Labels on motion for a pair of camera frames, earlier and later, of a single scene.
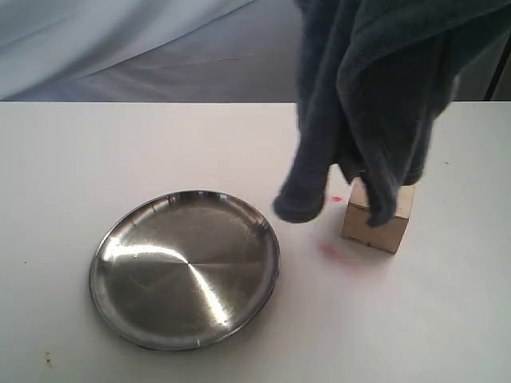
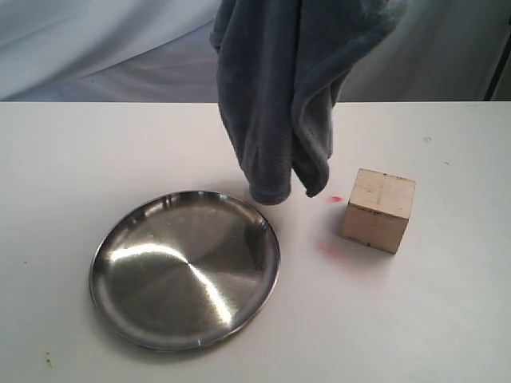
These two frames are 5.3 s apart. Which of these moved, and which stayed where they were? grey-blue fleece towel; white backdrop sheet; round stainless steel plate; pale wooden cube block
Moved: grey-blue fleece towel
Stayed: white backdrop sheet; round stainless steel plate; pale wooden cube block
